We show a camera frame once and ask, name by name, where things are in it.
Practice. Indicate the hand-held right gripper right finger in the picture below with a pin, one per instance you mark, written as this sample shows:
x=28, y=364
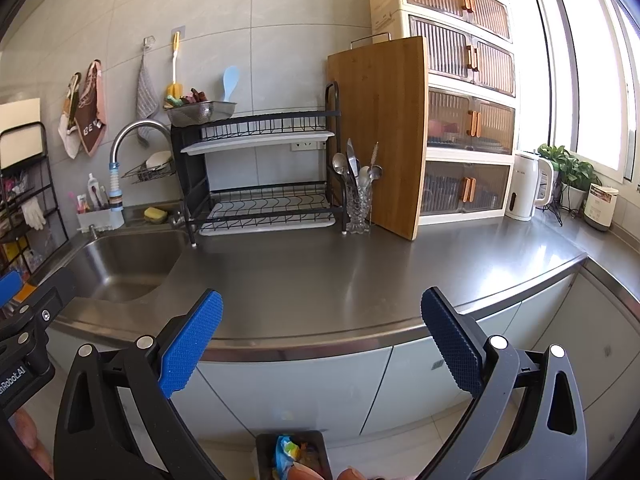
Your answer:
x=450, y=340

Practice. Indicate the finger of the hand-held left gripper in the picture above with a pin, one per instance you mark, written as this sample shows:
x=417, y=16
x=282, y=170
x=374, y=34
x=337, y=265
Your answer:
x=7, y=287
x=55, y=285

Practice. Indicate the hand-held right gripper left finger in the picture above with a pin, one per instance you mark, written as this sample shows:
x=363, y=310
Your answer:
x=192, y=345

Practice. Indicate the black trash bin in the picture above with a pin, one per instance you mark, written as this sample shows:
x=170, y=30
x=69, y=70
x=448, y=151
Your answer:
x=265, y=455

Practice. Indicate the person's left hand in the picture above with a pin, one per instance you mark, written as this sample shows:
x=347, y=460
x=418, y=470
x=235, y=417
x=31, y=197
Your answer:
x=30, y=435

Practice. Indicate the person's right hand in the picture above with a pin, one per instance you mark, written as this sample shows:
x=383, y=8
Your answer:
x=305, y=474

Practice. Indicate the pile of colourful packets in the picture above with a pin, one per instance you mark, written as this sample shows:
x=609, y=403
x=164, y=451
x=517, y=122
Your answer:
x=15, y=255

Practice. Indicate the stainless steel sink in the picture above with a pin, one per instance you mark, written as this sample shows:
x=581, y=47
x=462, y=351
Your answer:
x=125, y=265

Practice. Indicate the white rubber glove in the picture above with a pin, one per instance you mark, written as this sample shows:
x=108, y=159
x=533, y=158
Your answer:
x=34, y=214

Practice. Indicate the white toothbrush holder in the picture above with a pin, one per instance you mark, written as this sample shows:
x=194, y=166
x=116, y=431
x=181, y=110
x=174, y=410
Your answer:
x=95, y=220

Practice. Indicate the blue faucet filter extension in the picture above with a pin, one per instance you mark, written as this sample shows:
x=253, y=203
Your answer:
x=117, y=205

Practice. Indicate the white toothpaste tube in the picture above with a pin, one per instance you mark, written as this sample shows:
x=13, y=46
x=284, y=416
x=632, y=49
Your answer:
x=93, y=190

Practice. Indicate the grey base cabinet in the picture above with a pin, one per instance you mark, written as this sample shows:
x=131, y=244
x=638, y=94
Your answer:
x=300, y=385

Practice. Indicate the wide white drip tray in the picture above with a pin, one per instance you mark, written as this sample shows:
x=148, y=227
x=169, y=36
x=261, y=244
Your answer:
x=270, y=230

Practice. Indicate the white brown hand towel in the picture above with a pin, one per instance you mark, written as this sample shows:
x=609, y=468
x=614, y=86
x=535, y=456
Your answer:
x=69, y=135

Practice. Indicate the glass fish cutlery holder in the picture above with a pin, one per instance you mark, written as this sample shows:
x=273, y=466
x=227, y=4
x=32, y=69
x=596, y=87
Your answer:
x=357, y=210

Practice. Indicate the black dish rack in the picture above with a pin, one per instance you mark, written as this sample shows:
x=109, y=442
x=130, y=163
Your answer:
x=190, y=185

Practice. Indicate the black metal shelf rack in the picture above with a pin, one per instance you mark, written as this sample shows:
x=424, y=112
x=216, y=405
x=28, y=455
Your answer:
x=30, y=125

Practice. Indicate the white soap bar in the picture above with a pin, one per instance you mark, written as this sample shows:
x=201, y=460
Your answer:
x=159, y=160

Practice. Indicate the pink brown hand towel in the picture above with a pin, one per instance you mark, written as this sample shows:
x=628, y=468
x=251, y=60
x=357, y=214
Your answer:
x=92, y=120

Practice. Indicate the white electric kettle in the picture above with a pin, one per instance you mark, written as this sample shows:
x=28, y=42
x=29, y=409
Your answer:
x=522, y=185

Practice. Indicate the curved steel faucet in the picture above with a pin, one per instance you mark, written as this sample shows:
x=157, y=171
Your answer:
x=135, y=126

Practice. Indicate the white board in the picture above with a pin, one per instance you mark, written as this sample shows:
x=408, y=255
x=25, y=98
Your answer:
x=20, y=110

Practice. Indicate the metal spoon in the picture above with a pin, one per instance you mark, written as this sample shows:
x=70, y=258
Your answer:
x=340, y=162
x=374, y=172

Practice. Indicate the thin straw brush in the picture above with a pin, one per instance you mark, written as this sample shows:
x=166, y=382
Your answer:
x=374, y=155

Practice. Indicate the white small appliance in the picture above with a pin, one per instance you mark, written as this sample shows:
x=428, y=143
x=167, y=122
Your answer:
x=600, y=207

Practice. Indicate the grey striped dish cloth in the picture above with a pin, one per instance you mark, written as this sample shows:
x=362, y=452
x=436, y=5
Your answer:
x=146, y=100

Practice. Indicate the bamboo cutting board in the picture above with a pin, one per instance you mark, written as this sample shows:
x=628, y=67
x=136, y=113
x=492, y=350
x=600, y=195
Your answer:
x=390, y=135

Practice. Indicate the green potted plant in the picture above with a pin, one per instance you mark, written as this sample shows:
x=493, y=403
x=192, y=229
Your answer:
x=565, y=160

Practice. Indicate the steel mesh colander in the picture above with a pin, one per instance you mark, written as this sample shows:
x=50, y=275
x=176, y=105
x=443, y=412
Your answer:
x=200, y=114

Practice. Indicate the yellow bottle brush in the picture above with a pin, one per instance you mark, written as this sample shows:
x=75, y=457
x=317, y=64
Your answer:
x=175, y=92

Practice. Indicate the dark red utensils bundle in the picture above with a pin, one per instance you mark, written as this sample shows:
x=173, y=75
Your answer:
x=195, y=97

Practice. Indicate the light blue rice paddle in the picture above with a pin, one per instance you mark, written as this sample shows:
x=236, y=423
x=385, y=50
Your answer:
x=230, y=82

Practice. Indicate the cream storage cabinet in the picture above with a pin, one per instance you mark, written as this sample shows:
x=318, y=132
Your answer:
x=450, y=60

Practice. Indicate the clear adhesive wall hook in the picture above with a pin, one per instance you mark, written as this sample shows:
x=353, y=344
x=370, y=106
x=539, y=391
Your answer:
x=178, y=29
x=146, y=42

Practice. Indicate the window with white frame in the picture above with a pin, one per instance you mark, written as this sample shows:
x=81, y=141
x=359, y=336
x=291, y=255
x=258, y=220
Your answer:
x=585, y=60

